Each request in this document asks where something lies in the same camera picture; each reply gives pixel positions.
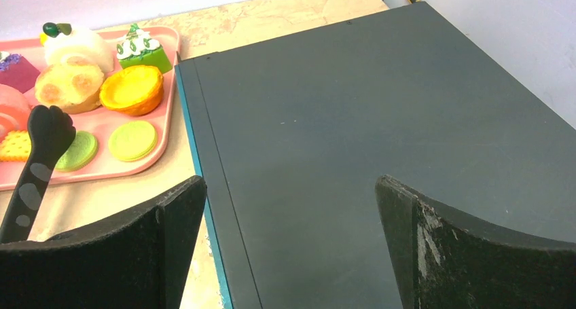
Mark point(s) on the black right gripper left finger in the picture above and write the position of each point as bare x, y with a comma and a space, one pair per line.
136, 258

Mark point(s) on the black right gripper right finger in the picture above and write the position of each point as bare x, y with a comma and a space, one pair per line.
446, 258

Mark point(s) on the black cat-paw tongs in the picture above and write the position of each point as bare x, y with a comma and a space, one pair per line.
51, 132

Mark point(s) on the pink swirl roll cake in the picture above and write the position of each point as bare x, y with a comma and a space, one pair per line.
15, 110

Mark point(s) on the purple triangle cake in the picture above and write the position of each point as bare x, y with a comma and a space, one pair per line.
17, 72

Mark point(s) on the white cream roll cake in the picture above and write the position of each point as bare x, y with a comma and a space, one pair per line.
62, 42

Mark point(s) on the green macaron far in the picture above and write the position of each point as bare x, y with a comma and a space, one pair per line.
133, 140

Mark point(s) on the green macaron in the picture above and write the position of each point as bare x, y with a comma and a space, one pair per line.
133, 140
80, 153

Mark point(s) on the green macaron near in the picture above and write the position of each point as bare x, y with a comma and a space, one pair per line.
80, 153

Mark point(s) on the yellow square cracker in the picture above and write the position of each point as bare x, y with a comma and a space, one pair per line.
16, 146

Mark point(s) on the yellow egg tart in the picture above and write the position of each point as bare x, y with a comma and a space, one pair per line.
133, 91

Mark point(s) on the pink serving tray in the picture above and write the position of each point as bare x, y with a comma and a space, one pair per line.
102, 122

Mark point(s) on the paw print bun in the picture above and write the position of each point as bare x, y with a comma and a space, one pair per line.
73, 86

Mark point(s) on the dark grey flat box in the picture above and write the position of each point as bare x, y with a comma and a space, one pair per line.
291, 135

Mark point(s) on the green square cake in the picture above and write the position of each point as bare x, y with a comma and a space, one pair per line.
138, 47

